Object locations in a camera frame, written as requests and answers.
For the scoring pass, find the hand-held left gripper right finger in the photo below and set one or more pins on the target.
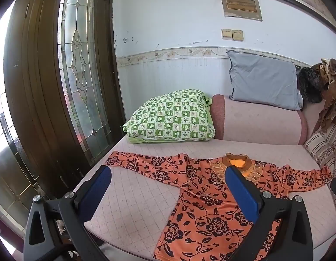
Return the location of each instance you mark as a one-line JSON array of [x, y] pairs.
[[242, 193]]

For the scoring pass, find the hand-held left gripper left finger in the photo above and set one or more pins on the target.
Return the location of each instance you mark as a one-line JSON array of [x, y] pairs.
[[98, 193]]

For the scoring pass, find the orange floral shirt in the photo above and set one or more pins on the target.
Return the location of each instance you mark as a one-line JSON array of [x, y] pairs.
[[200, 209]]

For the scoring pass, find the bed with pink quilted cover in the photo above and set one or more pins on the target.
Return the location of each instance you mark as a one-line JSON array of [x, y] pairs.
[[135, 204]]

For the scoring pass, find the striped cushion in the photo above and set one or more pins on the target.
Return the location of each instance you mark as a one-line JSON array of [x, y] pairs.
[[324, 148]]

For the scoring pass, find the pink bolster cushion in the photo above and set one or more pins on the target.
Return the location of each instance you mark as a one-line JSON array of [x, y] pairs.
[[260, 125]]

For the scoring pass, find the brown patterned cloth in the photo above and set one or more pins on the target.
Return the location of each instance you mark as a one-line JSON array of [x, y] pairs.
[[331, 98]]

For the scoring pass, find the green checked pillow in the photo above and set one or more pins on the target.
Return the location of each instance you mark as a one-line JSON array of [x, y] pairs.
[[170, 117]]

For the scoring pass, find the black furry garment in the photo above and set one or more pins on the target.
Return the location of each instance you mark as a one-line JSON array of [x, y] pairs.
[[309, 85]]

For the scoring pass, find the grey pillow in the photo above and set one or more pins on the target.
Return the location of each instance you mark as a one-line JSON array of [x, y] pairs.
[[263, 80]]

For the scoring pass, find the wooden door with stained glass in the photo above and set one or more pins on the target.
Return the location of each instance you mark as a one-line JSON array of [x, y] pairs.
[[40, 87]]

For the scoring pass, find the beige wall switch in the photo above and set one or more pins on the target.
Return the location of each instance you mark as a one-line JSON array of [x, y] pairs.
[[227, 34], [238, 35]]

